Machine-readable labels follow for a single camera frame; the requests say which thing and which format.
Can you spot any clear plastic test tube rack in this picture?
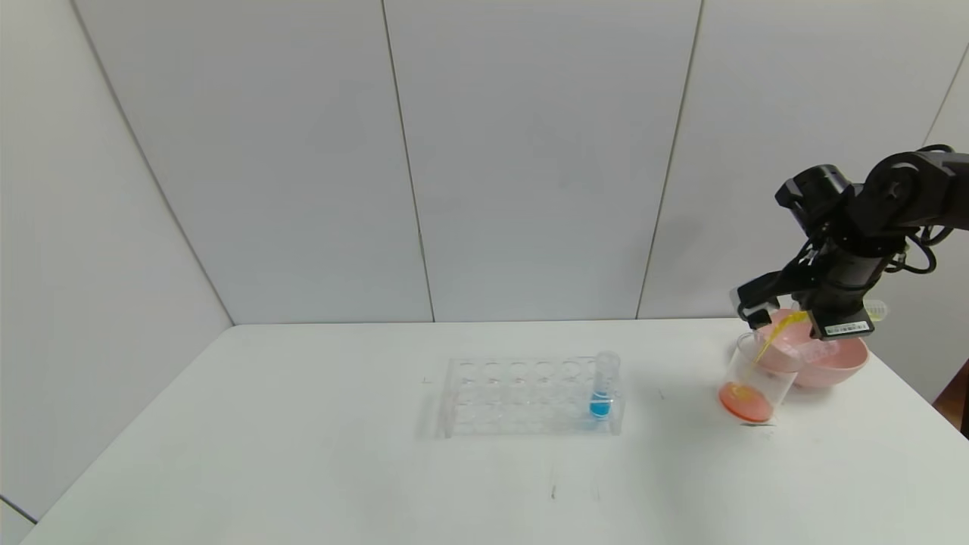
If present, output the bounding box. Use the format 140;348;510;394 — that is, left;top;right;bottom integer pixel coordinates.
441;356;626;438

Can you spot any test tube with blue pigment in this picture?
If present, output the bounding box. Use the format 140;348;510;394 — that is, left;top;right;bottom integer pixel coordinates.
589;351;620;419

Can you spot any clear glass beaker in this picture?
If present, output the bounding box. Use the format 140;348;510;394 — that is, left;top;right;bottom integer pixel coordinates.
718;333;800;425

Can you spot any pink plastic bowl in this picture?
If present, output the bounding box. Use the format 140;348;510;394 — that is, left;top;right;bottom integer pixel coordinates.
752;308;868;389

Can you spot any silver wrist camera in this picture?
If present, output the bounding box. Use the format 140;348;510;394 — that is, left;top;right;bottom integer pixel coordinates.
733;286;788;328

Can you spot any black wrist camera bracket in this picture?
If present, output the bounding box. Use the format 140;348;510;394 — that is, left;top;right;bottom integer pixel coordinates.
738;261;818;307

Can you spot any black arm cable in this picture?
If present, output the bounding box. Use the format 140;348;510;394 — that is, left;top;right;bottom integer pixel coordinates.
897;226;956;275

